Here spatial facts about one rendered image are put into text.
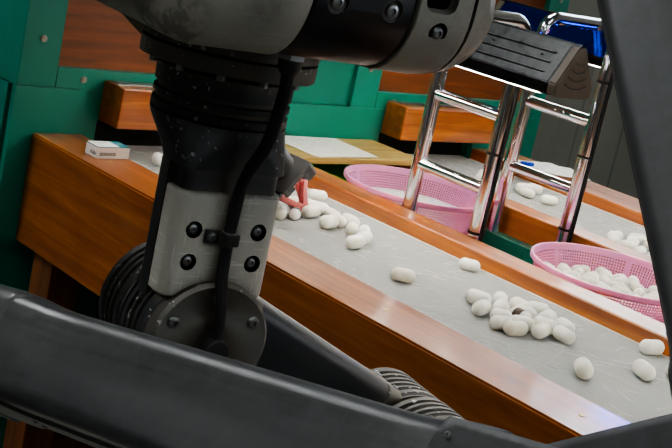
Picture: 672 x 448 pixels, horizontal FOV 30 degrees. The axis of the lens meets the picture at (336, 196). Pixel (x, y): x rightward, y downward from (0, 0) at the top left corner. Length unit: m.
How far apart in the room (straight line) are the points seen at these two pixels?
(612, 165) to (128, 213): 2.47
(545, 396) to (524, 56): 0.53
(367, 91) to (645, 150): 2.05
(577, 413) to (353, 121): 1.28
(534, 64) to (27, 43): 0.82
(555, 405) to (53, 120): 1.07
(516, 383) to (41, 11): 1.03
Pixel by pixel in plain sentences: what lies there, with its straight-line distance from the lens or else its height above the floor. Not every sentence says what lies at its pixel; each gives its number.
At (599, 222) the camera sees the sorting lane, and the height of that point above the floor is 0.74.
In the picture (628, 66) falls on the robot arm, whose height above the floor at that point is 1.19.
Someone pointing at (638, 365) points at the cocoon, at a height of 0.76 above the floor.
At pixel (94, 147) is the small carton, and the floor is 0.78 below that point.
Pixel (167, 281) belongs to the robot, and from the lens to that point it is 0.97.
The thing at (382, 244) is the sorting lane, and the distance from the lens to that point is 1.92.
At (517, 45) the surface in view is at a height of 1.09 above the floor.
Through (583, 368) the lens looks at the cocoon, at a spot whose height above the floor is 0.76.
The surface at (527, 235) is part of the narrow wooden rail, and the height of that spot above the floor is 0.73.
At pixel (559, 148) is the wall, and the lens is 4.29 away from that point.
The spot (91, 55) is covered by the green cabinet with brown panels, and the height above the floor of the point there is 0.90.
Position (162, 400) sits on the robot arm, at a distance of 0.56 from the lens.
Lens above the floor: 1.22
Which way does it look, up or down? 13 degrees down
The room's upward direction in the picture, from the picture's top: 12 degrees clockwise
